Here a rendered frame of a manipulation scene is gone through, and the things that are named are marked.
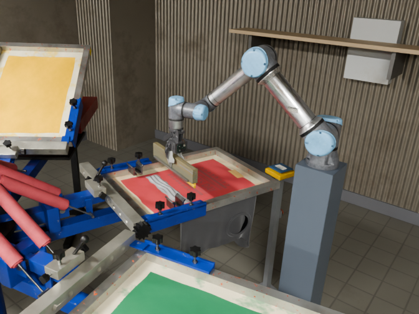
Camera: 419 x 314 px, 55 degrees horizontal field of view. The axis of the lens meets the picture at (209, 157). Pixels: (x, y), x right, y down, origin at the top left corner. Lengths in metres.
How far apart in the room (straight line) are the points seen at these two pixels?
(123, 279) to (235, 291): 0.40
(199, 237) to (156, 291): 0.67
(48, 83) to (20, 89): 0.16
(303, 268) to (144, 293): 0.92
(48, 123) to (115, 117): 2.62
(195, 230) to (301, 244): 0.52
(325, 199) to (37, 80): 1.79
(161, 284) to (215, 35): 3.51
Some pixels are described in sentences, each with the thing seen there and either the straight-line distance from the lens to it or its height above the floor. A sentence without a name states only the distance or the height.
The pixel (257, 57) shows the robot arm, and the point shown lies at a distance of 1.66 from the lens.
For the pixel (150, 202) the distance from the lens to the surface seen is 1.98.
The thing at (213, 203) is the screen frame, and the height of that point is 0.99.
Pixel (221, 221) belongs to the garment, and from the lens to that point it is 2.11.
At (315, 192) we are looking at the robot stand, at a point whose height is 1.10.
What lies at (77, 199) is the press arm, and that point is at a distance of 1.89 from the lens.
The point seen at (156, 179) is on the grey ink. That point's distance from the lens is 2.19.
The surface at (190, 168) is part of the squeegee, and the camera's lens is 1.90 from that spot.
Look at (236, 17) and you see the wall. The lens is 4.46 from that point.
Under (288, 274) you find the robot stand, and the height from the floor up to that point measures 0.60.
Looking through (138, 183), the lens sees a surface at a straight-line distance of 2.16.
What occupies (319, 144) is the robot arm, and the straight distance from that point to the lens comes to 1.68.
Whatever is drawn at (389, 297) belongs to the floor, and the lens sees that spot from 3.20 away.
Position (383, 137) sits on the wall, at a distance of 3.97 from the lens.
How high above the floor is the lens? 1.93
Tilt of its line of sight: 23 degrees down
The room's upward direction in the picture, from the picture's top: 3 degrees clockwise
